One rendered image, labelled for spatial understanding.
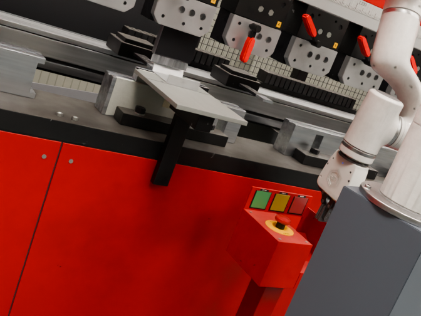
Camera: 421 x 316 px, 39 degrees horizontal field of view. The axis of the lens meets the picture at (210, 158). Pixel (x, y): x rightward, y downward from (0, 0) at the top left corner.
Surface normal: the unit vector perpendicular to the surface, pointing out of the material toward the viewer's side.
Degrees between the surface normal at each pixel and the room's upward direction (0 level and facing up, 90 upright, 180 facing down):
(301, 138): 90
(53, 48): 90
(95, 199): 90
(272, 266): 90
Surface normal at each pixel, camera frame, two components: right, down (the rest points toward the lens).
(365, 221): -0.70, -0.07
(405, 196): -0.55, 0.03
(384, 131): 0.24, 0.42
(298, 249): 0.46, 0.40
